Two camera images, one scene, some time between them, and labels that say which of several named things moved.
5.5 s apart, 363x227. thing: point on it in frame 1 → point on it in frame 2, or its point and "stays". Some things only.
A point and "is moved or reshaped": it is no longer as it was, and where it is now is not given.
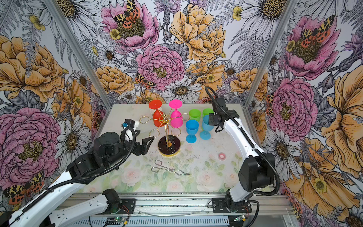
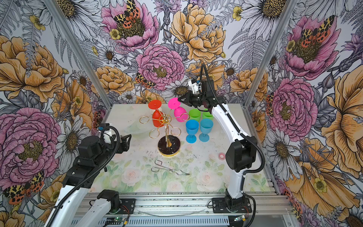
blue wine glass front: x=192 y=126 stays
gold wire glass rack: x=168 y=145 stays
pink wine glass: x=176 y=120 is moved or reshaped
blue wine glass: x=205 y=135 stays
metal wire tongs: x=159 y=162 stays
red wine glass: x=158 y=118 stays
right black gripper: x=211 y=119 → x=189 y=96
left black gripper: x=137 y=151 → x=125 y=145
